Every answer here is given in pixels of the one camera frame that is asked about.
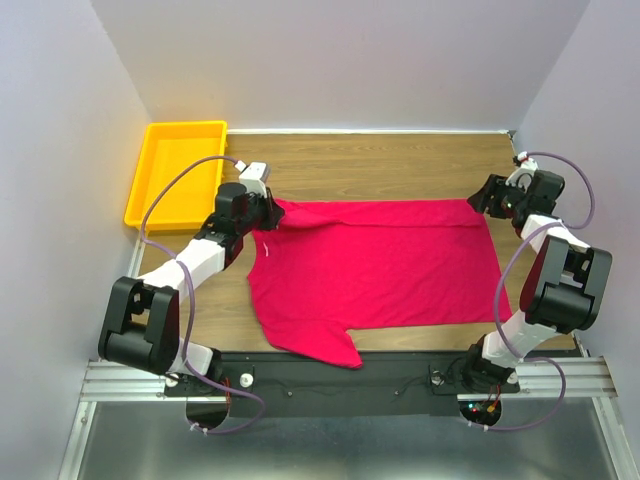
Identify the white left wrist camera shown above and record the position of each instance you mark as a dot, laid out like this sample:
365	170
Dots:
253	176

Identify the aluminium frame rail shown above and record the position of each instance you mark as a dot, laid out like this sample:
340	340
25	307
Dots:
561	424

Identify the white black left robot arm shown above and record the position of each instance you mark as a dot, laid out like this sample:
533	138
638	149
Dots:
141	328

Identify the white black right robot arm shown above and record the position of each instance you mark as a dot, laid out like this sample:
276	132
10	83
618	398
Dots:
564	289

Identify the yellow plastic tray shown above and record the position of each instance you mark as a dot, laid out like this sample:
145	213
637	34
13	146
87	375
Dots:
168	148

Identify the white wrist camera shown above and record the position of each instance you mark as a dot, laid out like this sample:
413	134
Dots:
525	169
253	176

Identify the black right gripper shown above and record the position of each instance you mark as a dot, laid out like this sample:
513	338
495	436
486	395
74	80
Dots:
495	187

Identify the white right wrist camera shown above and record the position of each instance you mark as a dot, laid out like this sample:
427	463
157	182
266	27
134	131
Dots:
525	169

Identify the pink t shirt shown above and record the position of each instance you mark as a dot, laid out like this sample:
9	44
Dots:
330	268

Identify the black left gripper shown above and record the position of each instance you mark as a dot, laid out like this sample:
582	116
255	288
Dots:
272	210

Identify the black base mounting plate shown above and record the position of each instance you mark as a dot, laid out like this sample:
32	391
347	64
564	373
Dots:
289	386

